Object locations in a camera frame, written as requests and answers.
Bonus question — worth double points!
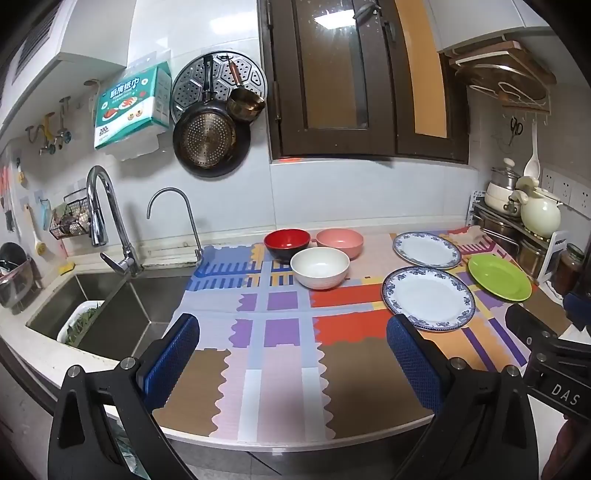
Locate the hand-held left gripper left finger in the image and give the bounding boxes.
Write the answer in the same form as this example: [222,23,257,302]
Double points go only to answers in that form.
[48,313,201,480]

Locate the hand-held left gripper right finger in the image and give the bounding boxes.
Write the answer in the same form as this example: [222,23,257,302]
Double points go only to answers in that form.
[386,315,541,480]

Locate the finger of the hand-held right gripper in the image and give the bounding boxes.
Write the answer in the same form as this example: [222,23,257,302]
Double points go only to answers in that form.
[505,304,561,356]
[562,292,591,332]

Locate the green plate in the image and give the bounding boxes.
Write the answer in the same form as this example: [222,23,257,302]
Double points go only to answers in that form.
[468,255,533,302]

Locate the blue floral rim plate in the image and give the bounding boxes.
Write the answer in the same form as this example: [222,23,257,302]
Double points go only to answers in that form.
[381,267,476,332]
[393,232,462,270]

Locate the white bowl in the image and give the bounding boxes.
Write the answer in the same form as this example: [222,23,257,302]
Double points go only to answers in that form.
[290,247,351,291]

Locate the pink bowl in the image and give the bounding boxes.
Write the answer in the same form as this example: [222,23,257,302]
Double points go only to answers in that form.
[316,228,365,260]

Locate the red bowl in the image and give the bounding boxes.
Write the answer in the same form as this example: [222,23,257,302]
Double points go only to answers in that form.
[264,228,311,265]

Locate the person's right hand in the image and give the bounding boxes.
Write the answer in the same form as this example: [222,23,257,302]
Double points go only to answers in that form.
[556,418,585,480]

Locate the glass jar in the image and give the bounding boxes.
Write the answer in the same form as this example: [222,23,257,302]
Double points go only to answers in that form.
[551,243,586,296]

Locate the steel sink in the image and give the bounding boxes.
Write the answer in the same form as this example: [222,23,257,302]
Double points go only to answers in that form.
[25,272,195,361]

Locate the green vegetables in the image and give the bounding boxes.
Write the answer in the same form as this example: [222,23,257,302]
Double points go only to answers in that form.
[65,305,102,346]

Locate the metal shelf rack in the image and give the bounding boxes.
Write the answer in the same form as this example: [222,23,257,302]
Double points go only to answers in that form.
[468,191,568,282]

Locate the slim gooseneck faucet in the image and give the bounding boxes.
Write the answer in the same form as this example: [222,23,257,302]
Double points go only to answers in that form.
[147,188,204,266]

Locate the cream kettle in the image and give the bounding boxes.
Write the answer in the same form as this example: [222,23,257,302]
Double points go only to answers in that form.
[510,178,564,233]

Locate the colourful patterned mat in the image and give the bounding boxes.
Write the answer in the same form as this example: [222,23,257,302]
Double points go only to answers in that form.
[152,226,532,441]

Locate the white plastic basket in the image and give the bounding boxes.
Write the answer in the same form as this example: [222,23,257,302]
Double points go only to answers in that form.
[58,300,105,347]

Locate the white cooking pot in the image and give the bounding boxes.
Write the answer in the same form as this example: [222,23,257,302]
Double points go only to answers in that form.
[484,182,522,215]

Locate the steel pot with lid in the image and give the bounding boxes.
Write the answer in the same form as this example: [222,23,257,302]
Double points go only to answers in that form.
[489,157,520,190]

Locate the white ladle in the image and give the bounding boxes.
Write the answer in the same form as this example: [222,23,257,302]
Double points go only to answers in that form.
[523,117,542,178]

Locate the tall chrome faucet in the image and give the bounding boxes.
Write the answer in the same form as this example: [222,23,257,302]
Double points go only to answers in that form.
[86,166,144,278]

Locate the black frying pan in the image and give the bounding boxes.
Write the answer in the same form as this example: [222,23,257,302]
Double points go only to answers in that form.
[172,54,252,178]

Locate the dark brown window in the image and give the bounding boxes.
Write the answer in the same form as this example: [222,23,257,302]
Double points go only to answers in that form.
[257,0,472,164]

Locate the wooden cutting board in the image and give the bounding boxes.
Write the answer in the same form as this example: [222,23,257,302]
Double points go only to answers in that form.
[438,41,557,116]

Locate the paper towel pack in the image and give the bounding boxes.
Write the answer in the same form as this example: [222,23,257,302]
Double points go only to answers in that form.
[93,64,172,153]

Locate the small copper pot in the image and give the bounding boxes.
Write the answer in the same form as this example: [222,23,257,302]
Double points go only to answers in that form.
[226,58,267,123]

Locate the round steel steamer tray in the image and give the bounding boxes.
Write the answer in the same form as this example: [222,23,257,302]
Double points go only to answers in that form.
[171,51,269,125]

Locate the wall socket panel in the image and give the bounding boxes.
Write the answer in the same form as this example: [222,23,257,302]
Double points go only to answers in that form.
[540,168,591,213]

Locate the black wire basket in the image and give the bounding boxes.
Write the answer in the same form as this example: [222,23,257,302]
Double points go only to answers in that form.
[48,189,93,241]

